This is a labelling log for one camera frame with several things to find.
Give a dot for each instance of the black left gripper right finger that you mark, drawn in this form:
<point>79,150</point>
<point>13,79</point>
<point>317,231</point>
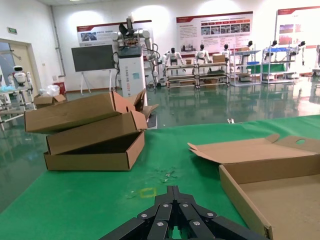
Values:
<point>197,222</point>

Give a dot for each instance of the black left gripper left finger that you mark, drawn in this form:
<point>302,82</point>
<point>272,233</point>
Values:
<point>160,220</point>

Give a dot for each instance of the long open cardboard box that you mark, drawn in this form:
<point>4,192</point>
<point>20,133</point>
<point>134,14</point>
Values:
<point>87,162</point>

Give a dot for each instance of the long closed cardboard box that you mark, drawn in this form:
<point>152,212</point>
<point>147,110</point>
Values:
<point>92,136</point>

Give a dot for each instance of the cardboard box with raised flaps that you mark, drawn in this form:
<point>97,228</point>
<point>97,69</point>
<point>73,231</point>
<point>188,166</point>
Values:
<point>150,111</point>

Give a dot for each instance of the long cardboard box with hole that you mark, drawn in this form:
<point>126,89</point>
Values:
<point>70,115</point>

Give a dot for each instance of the small cardboard box on bench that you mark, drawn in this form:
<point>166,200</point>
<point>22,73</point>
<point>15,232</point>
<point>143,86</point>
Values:
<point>218,58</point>

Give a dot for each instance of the open cardboard box on floor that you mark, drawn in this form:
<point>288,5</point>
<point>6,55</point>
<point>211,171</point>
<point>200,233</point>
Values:
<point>43,101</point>

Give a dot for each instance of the clear plastic scraps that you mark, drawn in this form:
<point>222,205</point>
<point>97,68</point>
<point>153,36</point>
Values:
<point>167,175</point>

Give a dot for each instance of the green table cloth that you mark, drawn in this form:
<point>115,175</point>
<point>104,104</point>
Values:
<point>87,200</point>

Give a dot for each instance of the white humanoid robot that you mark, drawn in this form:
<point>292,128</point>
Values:
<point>274,43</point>
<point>302,43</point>
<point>203,53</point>
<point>250,43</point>
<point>226,51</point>
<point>172,56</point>

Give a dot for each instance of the red bin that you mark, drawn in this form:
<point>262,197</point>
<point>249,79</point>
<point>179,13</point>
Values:
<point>60,88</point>

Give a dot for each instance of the white plastic bag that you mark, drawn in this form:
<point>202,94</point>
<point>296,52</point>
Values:
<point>51,90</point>

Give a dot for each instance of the dark display screen on stand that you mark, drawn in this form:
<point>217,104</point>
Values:
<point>91,57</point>

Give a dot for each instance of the wide red and white poster board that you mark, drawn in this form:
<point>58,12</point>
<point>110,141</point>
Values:
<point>215,32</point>

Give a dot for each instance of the small white round-head robot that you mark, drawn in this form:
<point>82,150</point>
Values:
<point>18,76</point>

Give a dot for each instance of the poster board with red photos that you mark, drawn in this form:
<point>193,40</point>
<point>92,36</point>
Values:
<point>297,25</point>

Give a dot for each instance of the green exit sign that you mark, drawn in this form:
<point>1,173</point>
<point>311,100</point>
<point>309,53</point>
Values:
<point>12,30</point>

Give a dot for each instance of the cardboard box with torn wall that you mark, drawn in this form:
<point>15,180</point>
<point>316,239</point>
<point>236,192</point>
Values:
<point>275,212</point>

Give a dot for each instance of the pipe-frame workbench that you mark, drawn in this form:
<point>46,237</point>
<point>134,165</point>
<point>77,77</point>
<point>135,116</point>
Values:
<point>212,64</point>
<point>181,67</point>

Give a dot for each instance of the white pipe-frame shelf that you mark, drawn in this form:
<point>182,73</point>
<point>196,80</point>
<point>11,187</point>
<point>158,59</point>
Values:
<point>246,52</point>
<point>280,50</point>

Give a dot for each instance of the white pipe-frame table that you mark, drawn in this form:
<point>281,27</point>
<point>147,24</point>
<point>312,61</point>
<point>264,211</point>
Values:
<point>10,92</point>

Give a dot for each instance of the white door frame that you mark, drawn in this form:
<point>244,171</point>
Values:
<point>27,65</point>

